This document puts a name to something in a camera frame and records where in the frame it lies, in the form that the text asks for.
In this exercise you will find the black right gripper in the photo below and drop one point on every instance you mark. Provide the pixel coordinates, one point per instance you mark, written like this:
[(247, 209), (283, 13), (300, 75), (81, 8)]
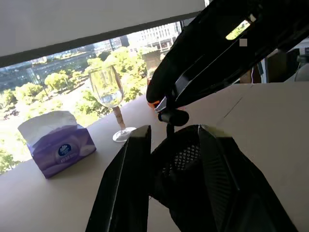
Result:
[(282, 17)]

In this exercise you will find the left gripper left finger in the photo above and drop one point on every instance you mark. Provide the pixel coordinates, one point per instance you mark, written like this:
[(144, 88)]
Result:
[(125, 183)]

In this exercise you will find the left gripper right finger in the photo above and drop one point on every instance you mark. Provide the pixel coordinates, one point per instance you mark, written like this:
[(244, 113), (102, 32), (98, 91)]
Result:
[(231, 183)]

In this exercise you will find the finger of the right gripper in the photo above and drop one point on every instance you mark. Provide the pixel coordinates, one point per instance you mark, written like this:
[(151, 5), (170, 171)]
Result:
[(193, 38), (222, 65)]

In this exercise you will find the purple tissue box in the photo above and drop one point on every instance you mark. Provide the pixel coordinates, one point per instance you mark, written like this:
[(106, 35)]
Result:
[(62, 149)]

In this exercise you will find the glass flask with orange liquid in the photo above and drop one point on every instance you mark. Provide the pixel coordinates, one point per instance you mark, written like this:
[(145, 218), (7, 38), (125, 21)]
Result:
[(151, 104)]

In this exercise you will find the clear wine glass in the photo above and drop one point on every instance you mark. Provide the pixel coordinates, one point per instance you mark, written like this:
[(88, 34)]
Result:
[(107, 89)]

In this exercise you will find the black window frame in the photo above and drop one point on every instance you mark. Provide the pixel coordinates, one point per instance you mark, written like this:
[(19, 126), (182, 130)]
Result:
[(72, 44)]

